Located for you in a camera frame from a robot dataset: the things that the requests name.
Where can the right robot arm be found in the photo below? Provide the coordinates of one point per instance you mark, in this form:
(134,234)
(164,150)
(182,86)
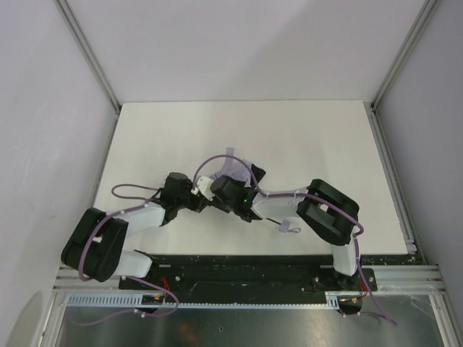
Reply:
(332,215)

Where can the lavender folding umbrella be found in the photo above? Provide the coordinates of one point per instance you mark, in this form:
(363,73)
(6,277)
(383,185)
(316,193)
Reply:
(238,168)

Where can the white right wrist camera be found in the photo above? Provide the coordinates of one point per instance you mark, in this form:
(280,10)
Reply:
(203,187)

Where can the right aluminium frame post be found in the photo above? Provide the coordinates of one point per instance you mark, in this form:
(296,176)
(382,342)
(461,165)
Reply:
(412,38)

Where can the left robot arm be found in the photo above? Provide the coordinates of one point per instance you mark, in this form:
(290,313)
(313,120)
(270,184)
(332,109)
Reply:
(96,247)

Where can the grey slotted cable duct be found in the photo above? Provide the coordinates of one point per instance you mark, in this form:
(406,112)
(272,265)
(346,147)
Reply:
(147,301)

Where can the aluminium frame post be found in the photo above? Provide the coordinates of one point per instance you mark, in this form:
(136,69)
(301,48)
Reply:
(88,53)
(412,38)

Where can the left aluminium frame post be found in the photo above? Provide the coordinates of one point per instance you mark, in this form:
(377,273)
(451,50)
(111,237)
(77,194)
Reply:
(88,53)

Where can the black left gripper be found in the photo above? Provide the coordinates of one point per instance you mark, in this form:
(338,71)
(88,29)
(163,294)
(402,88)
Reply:
(197,204)

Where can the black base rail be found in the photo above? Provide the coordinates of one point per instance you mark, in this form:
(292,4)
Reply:
(251,279)

